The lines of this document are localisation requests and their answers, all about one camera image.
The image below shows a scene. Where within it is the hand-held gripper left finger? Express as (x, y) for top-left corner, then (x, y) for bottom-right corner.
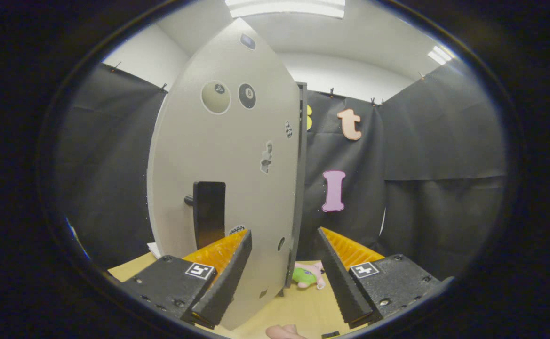
(120, 229), (253, 330)

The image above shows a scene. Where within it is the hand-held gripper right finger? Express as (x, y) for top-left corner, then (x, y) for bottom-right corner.
(316, 227), (441, 329)

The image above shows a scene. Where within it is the black door handle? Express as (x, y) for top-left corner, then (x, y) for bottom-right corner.
(184, 181), (226, 250)

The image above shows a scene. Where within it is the grey shoe cabinet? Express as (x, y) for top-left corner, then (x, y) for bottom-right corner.
(277, 81), (308, 297)

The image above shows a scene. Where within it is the grey shoe cabinet door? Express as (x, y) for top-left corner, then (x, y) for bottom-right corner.
(146, 18), (302, 331)

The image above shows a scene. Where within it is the green pink plush toy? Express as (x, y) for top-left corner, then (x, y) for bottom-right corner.
(292, 261), (326, 290)

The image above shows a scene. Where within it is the black backdrop cloth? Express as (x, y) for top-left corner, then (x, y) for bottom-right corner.
(54, 61), (508, 278)

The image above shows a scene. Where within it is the ceiling light panel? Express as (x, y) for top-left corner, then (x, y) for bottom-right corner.
(225, 0), (346, 19)
(428, 46), (456, 65)

